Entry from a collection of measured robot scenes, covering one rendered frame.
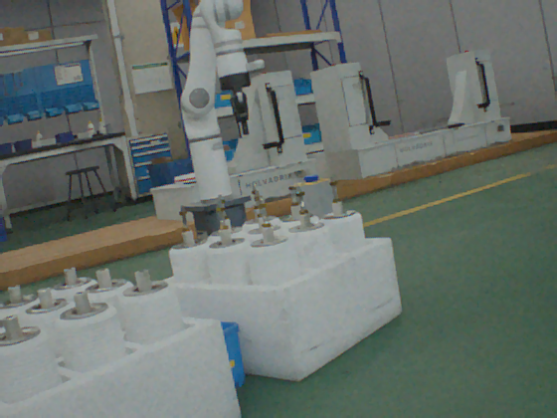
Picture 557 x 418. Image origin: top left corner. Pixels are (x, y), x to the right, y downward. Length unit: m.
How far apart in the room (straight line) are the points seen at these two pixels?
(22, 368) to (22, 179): 8.68
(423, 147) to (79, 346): 3.56
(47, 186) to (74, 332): 8.67
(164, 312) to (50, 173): 8.64
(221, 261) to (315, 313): 0.22
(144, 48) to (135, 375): 7.02
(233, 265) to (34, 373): 0.54
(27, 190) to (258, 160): 6.19
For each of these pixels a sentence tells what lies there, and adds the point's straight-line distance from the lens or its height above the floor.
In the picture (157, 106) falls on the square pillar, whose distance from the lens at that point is 7.76.
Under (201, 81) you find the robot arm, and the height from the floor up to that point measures 0.63.
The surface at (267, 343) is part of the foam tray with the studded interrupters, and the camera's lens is 1.22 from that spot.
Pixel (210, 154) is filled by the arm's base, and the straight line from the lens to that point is 1.75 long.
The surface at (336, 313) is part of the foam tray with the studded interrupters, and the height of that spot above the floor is 0.09.
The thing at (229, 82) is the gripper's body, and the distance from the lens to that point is 1.53.
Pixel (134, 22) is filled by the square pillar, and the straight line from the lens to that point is 7.87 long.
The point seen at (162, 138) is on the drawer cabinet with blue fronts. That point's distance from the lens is 6.89.
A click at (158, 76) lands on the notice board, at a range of 7.81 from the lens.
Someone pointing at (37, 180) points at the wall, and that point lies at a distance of 9.57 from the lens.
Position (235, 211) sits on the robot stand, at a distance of 1.75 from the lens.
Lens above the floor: 0.46
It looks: 6 degrees down
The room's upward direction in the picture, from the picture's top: 11 degrees counter-clockwise
